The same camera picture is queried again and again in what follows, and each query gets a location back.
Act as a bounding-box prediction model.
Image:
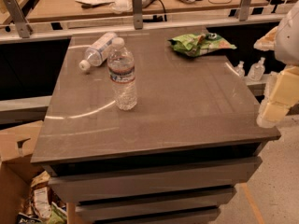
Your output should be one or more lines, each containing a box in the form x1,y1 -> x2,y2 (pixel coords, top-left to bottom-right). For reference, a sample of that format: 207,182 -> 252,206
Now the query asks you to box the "black power cable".
150,0 -> 168,22

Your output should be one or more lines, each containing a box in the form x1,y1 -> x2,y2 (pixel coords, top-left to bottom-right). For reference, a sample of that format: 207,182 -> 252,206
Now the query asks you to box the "grey drawer cabinet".
32,28 -> 279,224

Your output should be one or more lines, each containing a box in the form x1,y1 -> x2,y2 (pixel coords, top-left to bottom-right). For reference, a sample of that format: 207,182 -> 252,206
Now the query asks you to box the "metal bracket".
236,0 -> 251,21
3,0 -> 32,38
132,0 -> 143,30

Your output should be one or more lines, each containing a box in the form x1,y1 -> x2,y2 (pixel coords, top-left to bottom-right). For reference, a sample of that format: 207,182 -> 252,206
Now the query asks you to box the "right metal bracket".
236,0 -> 251,21

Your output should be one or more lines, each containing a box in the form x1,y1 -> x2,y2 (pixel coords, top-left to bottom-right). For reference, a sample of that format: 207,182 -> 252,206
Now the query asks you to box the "wooden background desk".
26,0 -> 270,24

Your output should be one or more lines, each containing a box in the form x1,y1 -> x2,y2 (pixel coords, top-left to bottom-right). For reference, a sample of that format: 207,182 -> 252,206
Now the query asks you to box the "clear water bottle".
107,37 -> 137,110
78,32 -> 117,71

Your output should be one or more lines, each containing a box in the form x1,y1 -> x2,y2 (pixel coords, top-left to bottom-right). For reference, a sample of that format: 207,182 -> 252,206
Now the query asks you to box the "lying clear water bottle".
78,32 -> 117,71

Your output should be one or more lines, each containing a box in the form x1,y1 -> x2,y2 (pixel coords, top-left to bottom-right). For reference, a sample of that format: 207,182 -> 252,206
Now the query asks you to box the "left metal bracket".
3,0 -> 32,38

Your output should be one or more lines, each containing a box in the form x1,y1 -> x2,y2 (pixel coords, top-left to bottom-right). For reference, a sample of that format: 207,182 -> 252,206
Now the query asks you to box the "green snack bag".
169,33 -> 236,58

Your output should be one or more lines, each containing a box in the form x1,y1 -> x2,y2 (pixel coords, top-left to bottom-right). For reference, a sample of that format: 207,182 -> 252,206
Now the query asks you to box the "large clear pump bottle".
248,57 -> 265,81

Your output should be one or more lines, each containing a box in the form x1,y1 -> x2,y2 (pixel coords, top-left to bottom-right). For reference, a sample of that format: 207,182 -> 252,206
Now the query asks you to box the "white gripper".
253,1 -> 299,128

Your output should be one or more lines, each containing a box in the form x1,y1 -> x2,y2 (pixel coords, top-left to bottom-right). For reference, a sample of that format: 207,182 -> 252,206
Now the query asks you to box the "small clear pump bottle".
235,61 -> 245,77

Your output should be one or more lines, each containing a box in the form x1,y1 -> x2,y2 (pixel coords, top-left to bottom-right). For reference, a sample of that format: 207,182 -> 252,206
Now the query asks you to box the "cardboard box with trash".
0,121 -> 67,224

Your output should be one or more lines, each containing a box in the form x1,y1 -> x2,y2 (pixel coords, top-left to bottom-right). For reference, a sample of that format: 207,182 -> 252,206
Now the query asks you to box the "middle metal bracket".
132,0 -> 143,30

